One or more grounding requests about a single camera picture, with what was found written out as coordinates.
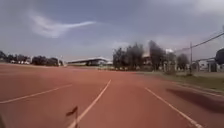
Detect group of tall trees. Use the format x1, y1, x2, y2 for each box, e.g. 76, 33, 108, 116
112, 40, 190, 72

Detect grandstand building with slanted roof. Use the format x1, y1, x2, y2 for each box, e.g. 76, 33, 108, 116
66, 56, 114, 67

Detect robot's own part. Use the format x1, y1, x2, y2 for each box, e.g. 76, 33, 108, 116
65, 105, 80, 128

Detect distant row of trees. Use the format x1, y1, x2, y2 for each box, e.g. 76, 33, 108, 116
0, 49, 62, 67

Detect pole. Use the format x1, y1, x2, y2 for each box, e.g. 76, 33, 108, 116
189, 41, 194, 76

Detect pale low building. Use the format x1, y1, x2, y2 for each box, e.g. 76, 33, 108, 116
194, 57, 224, 73

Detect overhead wires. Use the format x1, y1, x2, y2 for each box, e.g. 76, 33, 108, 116
173, 31, 224, 54

